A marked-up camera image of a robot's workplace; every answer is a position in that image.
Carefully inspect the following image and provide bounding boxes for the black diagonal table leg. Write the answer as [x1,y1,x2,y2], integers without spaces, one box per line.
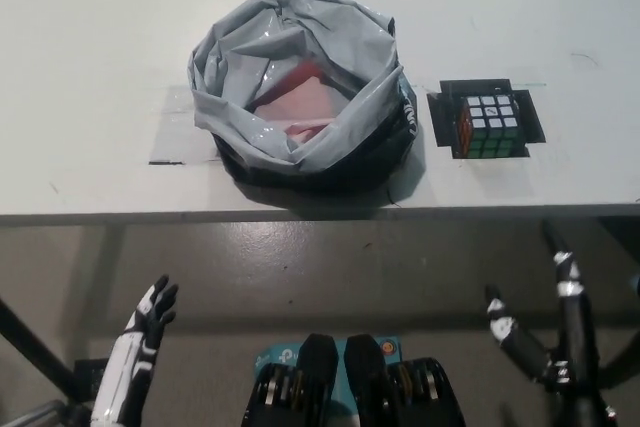
[0,294,94,406]

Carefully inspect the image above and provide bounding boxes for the rubik's cube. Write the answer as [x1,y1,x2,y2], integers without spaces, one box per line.
[453,93,521,161]

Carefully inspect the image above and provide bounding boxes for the silver tripod tube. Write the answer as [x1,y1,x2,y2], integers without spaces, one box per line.
[0,398,96,427]

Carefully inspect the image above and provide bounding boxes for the red and pink paper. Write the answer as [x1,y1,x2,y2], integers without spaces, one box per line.
[247,60,346,148]

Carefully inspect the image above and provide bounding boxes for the white and black left hand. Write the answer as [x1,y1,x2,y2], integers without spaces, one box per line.
[89,274,180,424]

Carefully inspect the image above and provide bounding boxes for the teal tp-link box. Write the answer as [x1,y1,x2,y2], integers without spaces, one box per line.
[251,335,404,427]

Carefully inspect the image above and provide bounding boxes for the black right hand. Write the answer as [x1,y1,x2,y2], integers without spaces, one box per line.
[483,219,609,398]

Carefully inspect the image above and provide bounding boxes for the black robot torso blocks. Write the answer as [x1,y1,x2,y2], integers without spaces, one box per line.
[242,332,464,427]

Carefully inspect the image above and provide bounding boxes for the clear tape patch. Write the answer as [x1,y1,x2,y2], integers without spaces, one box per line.
[148,84,226,166]

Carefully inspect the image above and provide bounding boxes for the black floor foot plate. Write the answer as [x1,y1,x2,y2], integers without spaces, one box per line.
[73,357,109,401]

